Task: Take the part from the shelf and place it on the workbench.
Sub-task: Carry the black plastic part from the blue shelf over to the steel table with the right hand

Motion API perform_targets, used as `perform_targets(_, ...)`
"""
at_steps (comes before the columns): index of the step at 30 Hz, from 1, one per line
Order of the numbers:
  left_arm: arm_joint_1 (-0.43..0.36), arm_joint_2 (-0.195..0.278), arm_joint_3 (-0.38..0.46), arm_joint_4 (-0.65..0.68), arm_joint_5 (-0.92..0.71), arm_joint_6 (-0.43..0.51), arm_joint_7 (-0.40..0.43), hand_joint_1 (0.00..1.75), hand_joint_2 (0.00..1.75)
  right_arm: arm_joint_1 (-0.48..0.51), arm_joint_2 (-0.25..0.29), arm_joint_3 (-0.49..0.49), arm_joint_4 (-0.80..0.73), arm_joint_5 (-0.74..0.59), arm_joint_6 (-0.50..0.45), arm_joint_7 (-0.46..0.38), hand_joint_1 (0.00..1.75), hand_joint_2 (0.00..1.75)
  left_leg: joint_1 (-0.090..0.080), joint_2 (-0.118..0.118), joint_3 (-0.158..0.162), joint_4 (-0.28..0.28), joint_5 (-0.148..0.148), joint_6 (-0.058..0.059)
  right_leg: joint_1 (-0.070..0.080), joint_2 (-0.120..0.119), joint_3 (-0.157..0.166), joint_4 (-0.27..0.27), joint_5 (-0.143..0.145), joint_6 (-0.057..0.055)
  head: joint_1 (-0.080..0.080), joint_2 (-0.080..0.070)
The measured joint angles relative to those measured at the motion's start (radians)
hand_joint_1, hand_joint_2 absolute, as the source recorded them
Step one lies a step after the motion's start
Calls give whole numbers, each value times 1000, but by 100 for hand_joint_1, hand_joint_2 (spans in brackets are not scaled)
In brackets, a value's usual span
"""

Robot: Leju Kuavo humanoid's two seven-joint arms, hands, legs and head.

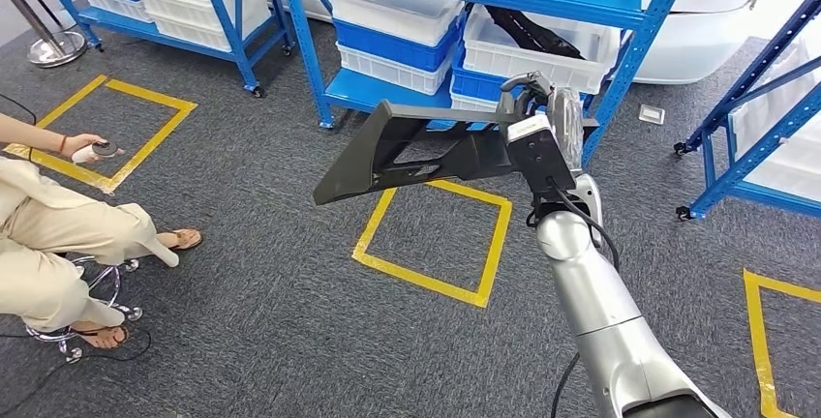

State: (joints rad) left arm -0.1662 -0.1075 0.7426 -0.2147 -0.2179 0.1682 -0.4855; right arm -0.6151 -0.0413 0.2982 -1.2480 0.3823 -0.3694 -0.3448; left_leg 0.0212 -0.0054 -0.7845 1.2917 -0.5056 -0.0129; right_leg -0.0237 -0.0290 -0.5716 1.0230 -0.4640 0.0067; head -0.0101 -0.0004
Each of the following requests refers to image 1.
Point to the person's left hand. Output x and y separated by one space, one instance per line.
82 147

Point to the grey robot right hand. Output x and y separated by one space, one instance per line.
567 126

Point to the white and black handheld controller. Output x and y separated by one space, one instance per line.
108 149

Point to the black plastic panel with cutouts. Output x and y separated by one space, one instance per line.
359 158

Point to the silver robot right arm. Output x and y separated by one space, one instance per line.
590 287

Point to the person's left forearm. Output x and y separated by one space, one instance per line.
32 133

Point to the black ribbed plastic part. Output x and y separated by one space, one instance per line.
532 33

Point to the yellow floor tape square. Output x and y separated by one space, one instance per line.
152 148
417 279

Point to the person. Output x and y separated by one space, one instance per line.
64 223

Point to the silver floor socket plate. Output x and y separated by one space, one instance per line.
651 114

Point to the chrome stool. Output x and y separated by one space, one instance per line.
133 312

